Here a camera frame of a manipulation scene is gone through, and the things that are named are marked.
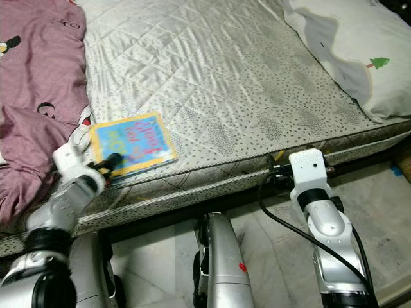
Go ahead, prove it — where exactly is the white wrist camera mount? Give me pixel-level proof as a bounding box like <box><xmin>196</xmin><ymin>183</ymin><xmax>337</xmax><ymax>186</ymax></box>
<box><xmin>288</xmin><ymin>149</ymin><xmax>333</xmax><ymax>197</ymax></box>
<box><xmin>51</xmin><ymin>142</ymin><xmax>105</xmax><ymax>188</ymax></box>

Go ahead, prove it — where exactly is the brown floor mat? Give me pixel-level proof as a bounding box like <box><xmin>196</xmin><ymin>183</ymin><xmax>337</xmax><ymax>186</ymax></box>
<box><xmin>395</xmin><ymin>148</ymin><xmax>411</xmax><ymax>187</ymax></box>

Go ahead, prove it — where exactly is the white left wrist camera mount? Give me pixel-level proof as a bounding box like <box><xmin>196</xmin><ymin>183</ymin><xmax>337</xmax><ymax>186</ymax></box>
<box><xmin>51</xmin><ymin>142</ymin><xmax>105</xmax><ymax>188</ymax></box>

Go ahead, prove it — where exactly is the colourful children's book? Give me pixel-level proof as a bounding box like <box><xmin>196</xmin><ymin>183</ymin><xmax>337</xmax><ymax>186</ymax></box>
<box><xmin>89</xmin><ymin>112</ymin><xmax>180</xmax><ymax>179</ymax></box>

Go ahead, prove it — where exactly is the silver right robot leg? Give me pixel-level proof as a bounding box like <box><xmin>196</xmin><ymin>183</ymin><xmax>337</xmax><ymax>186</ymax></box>
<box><xmin>191</xmin><ymin>212</ymin><xmax>262</xmax><ymax>308</ymax></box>

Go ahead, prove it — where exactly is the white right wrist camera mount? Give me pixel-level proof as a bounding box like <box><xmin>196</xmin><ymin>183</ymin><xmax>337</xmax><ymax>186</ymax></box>
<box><xmin>288</xmin><ymin>149</ymin><xmax>333</xmax><ymax>197</ymax></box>

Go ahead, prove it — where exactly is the pink cartoon mouse blanket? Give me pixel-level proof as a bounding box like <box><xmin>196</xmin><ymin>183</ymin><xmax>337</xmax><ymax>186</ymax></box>
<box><xmin>0</xmin><ymin>0</ymin><xmax>92</xmax><ymax>227</ymax></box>

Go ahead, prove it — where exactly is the silver left robot leg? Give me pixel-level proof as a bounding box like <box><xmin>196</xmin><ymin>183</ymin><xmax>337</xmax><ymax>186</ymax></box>
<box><xmin>67</xmin><ymin>231</ymin><xmax>124</xmax><ymax>308</ymax></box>

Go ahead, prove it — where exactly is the grey quilted mattress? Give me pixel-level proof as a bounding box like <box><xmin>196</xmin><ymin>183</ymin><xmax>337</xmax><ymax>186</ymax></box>
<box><xmin>0</xmin><ymin>0</ymin><xmax>411</xmax><ymax>259</ymax></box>

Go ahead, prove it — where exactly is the white pillow with tree print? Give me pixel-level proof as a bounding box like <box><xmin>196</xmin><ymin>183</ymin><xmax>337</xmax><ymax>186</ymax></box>
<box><xmin>281</xmin><ymin>0</ymin><xmax>411</xmax><ymax>125</ymax></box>

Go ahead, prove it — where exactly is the silver robot leg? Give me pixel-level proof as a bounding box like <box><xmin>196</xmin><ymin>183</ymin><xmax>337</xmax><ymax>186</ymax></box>
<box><xmin>67</xmin><ymin>231</ymin><xmax>124</xmax><ymax>308</ymax></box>
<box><xmin>191</xmin><ymin>212</ymin><xmax>262</xmax><ymax>308</ymax></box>

